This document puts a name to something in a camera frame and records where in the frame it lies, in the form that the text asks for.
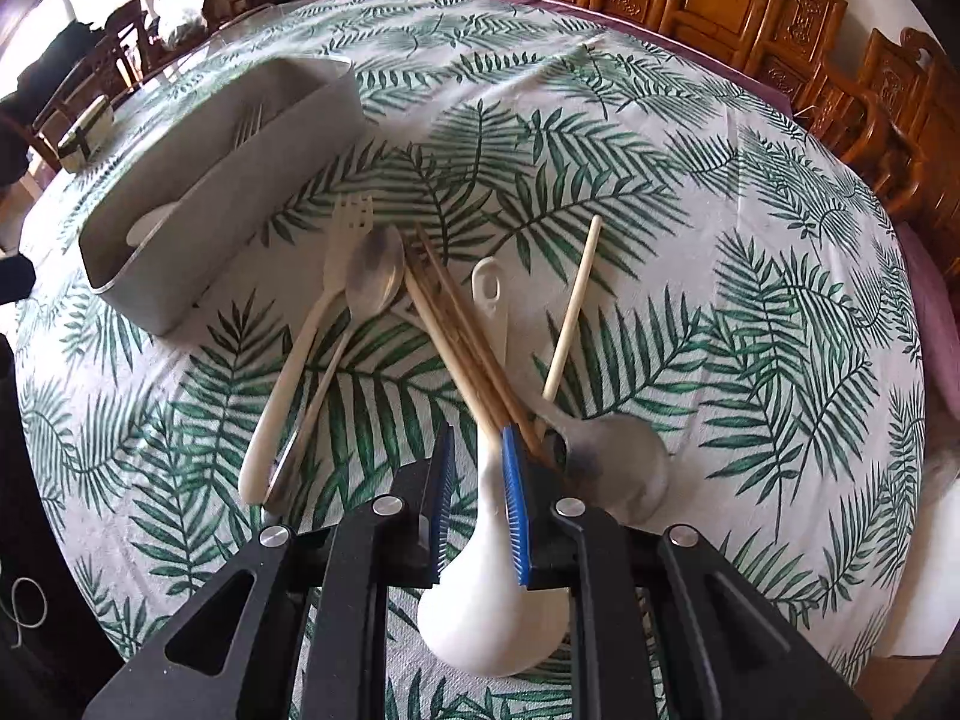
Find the large white spoon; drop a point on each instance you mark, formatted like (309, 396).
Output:
(487, 615)

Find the small white spoon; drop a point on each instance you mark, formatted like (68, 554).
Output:
(150, 223)

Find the plain metal spoon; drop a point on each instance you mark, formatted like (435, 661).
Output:
(371, 270)

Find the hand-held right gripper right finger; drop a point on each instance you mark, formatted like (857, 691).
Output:
(517, 510)

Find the dark cloth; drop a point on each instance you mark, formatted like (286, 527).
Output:
(56, 60)

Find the carved wooden armchair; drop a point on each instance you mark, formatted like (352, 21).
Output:
(900, 90)

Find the grey utensil container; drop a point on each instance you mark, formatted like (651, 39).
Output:
(225, 187)

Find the person's dark clothing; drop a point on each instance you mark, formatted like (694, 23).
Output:
(45, 510)

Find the cream fork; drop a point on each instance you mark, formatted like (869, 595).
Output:
(315, 322)

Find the white fork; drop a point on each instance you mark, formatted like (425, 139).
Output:
(247, 131)

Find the leaf print tablecloth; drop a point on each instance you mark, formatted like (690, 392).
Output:
(675, 202)

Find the brown wooden chopstick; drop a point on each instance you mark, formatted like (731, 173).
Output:
(489, 352)
(469, 352)
(457, 352)
(480, 352)

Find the purple armchair cushion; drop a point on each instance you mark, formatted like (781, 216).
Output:
(934, 300)

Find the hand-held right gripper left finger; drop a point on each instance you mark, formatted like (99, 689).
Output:
(442, 499)

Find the striped lidded box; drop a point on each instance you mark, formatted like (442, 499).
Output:
(84, 133)

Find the cream chopstick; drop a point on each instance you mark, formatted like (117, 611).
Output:
(574, 307)

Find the white plastic bag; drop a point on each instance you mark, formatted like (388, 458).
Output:
(178, 13)

